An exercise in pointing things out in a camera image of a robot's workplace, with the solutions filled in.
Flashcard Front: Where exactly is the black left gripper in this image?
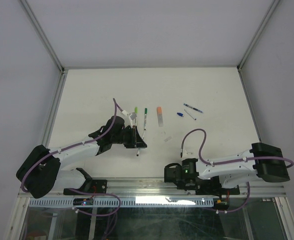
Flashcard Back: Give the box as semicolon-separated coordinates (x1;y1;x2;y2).
111;125;146;149

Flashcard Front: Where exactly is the silver pen lime end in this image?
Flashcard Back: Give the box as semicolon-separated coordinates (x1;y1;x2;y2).
134;106;138;126

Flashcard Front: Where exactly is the white pen green end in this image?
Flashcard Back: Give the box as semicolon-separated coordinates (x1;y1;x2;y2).
144;108;148;131

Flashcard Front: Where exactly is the orange capped grey highlighter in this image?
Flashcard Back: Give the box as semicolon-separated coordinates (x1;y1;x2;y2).
157;106;164;127

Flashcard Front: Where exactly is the blue capped pen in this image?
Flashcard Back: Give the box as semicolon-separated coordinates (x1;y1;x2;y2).
183;103;203;114

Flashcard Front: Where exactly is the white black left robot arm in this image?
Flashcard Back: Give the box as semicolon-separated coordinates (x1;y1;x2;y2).
16;116;147;199

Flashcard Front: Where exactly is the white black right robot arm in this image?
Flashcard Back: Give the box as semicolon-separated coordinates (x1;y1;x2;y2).
164;142;294;195

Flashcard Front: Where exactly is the small circuit board right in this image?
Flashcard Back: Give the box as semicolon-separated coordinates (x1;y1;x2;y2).
213;199;230;211

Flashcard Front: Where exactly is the small circuit board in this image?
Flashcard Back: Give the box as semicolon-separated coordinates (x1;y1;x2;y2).
73;198;94;207
213;199;230;211

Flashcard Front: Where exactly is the small circuit board left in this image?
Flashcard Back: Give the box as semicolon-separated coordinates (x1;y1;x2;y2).
73;198;94;207

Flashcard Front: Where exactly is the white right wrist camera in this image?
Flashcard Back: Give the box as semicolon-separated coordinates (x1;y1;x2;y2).
180;149;194;158

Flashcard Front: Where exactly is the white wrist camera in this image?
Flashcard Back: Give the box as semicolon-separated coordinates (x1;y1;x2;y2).
180;149;194;158
121;110;137;127

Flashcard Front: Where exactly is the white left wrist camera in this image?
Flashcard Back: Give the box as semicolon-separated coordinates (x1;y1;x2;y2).
121;110;137;127

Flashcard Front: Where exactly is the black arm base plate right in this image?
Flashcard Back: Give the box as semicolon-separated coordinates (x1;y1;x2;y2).
195;177;240;197

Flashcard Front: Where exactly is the aluminium table edge rail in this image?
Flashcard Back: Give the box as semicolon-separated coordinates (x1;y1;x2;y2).
20;177;287;201

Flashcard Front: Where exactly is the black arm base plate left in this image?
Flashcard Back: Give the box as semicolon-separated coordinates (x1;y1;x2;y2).
73;178;107;194

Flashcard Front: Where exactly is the white slotted cable duct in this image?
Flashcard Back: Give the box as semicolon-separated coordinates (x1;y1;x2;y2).
29;196;214;208

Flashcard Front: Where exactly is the left aluminium frame post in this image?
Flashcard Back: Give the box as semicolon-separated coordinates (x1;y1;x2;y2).
18;0;64;73

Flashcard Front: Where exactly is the aluminium frame post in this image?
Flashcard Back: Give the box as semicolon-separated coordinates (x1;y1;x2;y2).
237;0;282;72
18;0;64;73

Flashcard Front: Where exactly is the right aluminium frame post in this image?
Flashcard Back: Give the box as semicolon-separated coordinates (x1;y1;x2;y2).
237;0;282;72

